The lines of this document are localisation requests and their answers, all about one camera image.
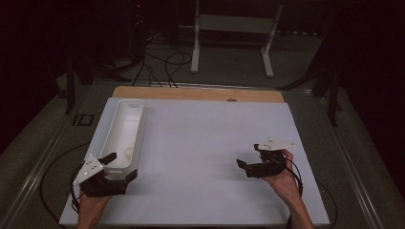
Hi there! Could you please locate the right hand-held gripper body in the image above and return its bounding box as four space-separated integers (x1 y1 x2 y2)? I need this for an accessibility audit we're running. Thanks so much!
245 136 296 178

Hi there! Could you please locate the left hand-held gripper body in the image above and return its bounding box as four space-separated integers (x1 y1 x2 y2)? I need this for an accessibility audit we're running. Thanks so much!
72 154 128 198

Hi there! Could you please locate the white plastic bin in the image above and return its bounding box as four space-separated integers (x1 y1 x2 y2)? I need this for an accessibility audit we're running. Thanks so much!
98 98 147 179

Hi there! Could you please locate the person's left hand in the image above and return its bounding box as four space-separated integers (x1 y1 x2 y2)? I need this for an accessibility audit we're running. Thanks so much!
77 193 113 218

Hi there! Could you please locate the person's right hand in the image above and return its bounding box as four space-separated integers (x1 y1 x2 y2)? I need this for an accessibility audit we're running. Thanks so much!
261 148 303 205

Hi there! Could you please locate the white table sheet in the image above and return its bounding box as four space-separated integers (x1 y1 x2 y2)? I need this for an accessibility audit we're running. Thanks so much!
58 96 330 227

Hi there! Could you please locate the black tripod stand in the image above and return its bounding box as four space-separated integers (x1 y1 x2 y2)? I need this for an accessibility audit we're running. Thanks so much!
61 53 144 115
276 18 345 128

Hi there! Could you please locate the white metal stand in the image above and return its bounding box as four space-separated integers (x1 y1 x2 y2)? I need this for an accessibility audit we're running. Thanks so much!
190 0 285 79

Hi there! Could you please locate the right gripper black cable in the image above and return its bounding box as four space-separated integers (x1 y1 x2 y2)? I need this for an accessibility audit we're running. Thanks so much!
285 156 338 229

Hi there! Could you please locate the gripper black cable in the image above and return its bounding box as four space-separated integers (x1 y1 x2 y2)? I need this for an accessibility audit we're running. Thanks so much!
38 142 92 228
285 156 338 229

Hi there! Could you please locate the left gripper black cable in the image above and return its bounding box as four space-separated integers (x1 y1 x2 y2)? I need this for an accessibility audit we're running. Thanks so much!
38 142 92 228

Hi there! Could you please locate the metal floor rail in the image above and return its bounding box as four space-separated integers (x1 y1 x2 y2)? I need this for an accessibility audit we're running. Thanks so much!
0 94 94 229
313 92 386 229

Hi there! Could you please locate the black looped floor cable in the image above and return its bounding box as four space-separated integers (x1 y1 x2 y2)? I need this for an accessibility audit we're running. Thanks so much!
163 51 194 89

